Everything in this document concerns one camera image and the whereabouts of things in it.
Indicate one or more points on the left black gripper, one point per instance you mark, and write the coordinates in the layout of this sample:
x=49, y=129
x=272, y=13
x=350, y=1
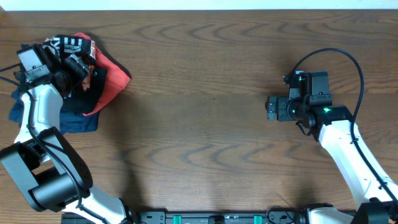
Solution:
x=78, y=63

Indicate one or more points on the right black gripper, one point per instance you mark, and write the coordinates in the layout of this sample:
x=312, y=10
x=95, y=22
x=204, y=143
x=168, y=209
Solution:
x=271, y=106

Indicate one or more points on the black orange-patterned jersey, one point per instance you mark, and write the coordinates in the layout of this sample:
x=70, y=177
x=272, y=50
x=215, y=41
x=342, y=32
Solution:
x=60, y=47

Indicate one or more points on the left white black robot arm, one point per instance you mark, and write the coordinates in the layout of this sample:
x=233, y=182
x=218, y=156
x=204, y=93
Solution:
x=45, y=167

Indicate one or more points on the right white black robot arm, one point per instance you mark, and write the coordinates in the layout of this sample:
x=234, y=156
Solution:
x=374, y=192

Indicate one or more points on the folded black shirt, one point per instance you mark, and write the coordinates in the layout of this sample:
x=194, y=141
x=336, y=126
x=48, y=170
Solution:
x=90, y=93

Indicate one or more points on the folded red shirt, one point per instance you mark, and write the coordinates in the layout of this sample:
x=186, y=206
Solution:
x=116, y=80

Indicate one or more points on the folded navy blue shirt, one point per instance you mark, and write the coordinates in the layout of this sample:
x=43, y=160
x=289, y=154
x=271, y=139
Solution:
x=70, y=122

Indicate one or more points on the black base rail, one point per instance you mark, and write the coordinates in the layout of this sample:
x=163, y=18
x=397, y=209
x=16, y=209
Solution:
x=274, y=216

